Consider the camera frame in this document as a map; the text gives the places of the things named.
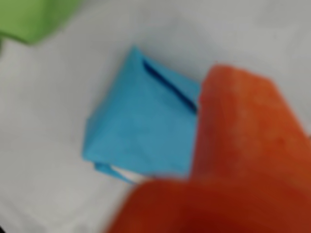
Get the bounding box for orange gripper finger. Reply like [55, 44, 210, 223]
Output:
[191, 64, 311, 233]
[104, 179, 195, 233]

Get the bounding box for green paper package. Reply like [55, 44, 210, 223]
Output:
[0, 0, 85, 46]

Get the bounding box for blue paper package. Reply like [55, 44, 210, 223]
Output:
[82, 45, 203, 187]

